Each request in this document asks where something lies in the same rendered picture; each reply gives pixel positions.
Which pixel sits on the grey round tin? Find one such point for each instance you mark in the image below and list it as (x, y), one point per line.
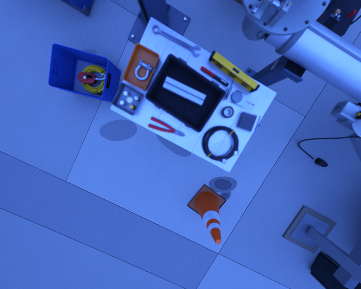
(237, 97)

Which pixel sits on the dark blue stand with foot plate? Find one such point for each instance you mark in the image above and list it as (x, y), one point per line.
(168, 15)

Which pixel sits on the grey square foot plate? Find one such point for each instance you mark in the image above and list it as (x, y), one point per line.
(293, 233)

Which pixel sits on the grey head plate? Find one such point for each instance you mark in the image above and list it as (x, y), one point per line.
(270, 10)

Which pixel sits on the black open case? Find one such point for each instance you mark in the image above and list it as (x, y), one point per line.
(159, 96)

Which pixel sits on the black tape roll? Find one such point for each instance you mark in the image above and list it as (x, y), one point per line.
(223, 112)

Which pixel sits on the white bar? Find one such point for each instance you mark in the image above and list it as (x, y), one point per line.
(183, 90)

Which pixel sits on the orange traffic cone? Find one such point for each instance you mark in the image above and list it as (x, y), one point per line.
(209, 207)

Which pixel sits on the grey parts tray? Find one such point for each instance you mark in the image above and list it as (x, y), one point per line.
(120, 109)

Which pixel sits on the grey square pad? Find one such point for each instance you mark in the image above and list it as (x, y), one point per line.
(246, 121)

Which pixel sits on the thin grey scriber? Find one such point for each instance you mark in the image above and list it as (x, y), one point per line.
(229, 90)

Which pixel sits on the red and black marker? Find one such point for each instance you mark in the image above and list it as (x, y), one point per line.
(213, 75)

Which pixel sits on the blue pen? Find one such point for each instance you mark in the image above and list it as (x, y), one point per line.
(257, 124)

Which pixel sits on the grey shackle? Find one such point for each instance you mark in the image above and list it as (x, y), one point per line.
(142, 70)

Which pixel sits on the white table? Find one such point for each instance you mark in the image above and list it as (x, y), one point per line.
(258, 99)

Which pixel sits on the yellow spirit level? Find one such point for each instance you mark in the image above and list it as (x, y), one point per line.
(234, 70)

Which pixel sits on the orange tray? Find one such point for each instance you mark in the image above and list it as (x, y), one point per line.
(138, 51)

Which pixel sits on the grey open-end spanner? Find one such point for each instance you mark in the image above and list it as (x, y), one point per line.
(175, 40)

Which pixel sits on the red reel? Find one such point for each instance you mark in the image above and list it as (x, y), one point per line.
(86, 77)

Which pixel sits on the blue plastic crate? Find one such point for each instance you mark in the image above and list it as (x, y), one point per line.
(63, 67)

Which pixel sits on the grey box with yellow mark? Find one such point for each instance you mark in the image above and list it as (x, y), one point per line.
(345, 112)

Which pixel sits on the blue box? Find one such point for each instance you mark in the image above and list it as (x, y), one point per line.
(78, 5)

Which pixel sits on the grey outrigger beam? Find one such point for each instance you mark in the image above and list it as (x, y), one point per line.
(333, 246)

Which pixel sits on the black block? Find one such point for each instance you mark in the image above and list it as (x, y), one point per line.
(321, 267)

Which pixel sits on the dark control box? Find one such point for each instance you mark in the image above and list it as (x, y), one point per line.
(330, 21)

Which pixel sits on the dark blue steel frame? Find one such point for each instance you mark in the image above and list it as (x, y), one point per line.
(276, 72)

